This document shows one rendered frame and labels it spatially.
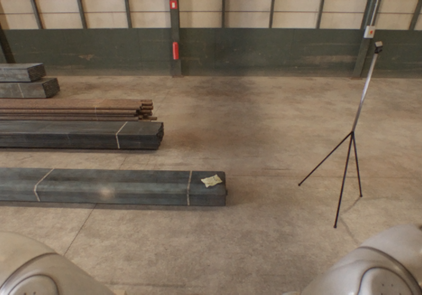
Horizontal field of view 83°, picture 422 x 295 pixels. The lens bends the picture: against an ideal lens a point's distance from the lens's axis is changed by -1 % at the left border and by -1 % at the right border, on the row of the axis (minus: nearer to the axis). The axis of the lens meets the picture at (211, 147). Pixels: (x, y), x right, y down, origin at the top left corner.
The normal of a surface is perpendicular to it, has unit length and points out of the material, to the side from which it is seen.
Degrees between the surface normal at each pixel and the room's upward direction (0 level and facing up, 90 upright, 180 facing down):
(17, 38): 90
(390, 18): 90
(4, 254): 6
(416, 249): 2
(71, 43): 90
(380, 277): 27
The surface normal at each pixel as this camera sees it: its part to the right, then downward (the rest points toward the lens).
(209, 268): 0.00, -0.88
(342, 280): -0.80, -0.60
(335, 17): -0.03, 0.48
